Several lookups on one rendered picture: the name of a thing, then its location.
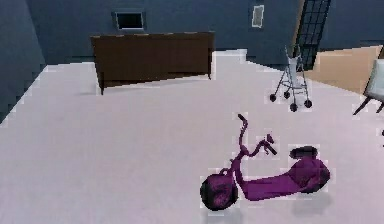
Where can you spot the grey wheeled stroller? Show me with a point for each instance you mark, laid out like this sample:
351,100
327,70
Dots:
293,75

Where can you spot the dark brown wooden cabinet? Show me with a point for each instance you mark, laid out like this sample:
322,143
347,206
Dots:
151,56

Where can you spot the purple toy scooter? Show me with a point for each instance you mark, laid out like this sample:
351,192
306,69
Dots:
283,181

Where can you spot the black framed wall picture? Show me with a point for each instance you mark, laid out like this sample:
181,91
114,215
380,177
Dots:
129,20

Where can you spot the grey framed wall picture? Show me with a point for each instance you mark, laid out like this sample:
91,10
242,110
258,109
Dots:
257,16

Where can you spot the pale grey chair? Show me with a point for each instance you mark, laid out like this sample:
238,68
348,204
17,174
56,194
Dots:
376,83

